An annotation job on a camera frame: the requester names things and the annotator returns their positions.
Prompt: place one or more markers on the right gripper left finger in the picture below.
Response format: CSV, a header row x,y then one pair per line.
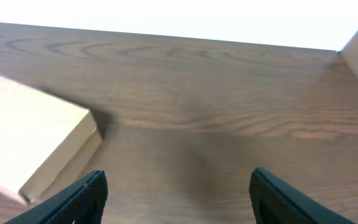
x,y
82,202

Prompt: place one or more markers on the cardboard box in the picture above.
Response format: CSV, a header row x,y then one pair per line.
x,y
45,142

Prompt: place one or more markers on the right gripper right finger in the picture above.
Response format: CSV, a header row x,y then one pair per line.
x,y
275,201

